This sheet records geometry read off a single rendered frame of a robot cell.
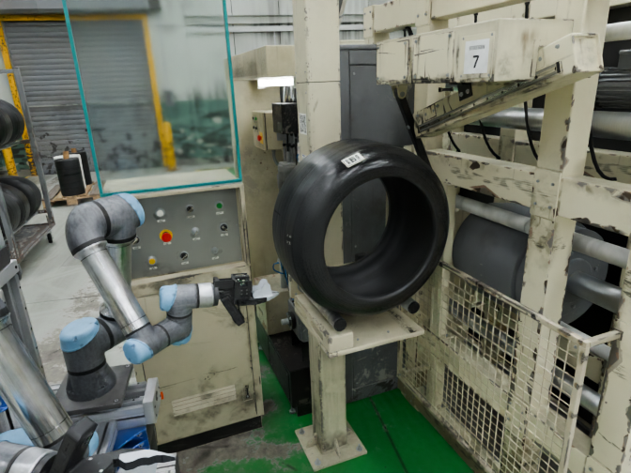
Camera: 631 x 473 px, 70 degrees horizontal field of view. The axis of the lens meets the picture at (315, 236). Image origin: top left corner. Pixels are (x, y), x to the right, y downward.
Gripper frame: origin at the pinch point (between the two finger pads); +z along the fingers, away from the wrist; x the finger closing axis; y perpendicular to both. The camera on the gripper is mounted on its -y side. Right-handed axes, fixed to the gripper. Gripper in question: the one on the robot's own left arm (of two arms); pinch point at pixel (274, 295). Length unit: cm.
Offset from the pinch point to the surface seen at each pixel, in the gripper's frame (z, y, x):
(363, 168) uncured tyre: 21.1, 43.7, -11.7
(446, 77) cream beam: 42, 71, -16
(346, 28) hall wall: 405, 228, 864
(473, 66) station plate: 41, 73, -28
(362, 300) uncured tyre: 25.6, 1.4, -12.4
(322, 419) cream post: 35, -76, 27
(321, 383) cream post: 32, -57, 27
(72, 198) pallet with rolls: -130, -106, 635
